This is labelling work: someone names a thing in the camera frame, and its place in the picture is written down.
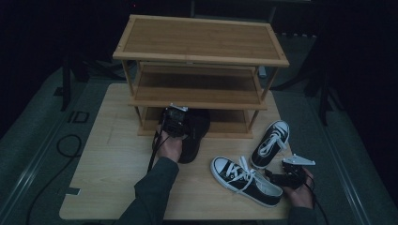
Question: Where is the black shoe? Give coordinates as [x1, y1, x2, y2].
[177, 108, 211, 165]

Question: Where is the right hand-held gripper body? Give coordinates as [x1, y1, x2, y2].
[281, 154, 316, 190]

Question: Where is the black floor cable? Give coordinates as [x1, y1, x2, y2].
[24, 134, 83, 225]

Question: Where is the left hand-held gripper cable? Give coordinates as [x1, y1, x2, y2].
[146, 130, 171, 173]

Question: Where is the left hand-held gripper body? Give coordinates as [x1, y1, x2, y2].
[161, 103, 191, 139]

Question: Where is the black metal stand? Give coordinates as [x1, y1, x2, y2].
[304, 46, 345, 126]
[60, 52, 90, 112]

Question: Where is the right hand-held gripper cable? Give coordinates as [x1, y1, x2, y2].
[304, 172, 329, 225]

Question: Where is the hand-held gripper cable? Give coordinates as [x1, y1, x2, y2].
[146, 130, 171, 173]
[304, 172, 329, 225]

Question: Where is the person's right hand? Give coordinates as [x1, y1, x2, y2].
[283, 168, 314, 209]

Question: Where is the person's left hand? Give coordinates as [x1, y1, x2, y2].
[155, 126, 186, 163]

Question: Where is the wooden three-tier shoe rack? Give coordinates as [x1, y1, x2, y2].
[112, 13, 290, 140]

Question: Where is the black and white sneaker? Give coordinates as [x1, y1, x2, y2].
[250, 120, 291, 170]
[209, 156, 284, 209]

